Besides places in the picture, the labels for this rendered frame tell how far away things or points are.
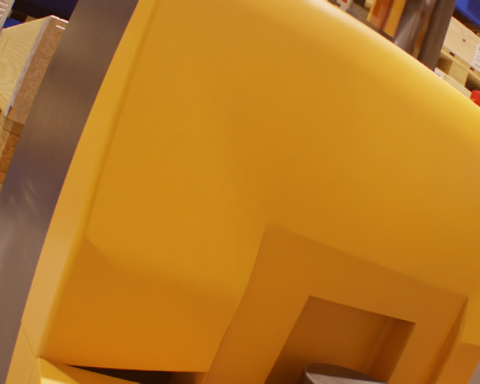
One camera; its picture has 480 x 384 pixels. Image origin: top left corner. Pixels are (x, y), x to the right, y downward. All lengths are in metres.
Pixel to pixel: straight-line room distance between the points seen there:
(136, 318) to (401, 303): 0.38
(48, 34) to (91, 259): 0.69
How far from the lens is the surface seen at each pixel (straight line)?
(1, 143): 1.27
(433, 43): 1.41
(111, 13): 0.82
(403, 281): 0.87
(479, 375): 0.75
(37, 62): 1.25
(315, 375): 0.80
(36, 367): 0.66
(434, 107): 0.93
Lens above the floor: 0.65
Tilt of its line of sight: 3 degrees down
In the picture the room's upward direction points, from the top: 23 degrees clockwise
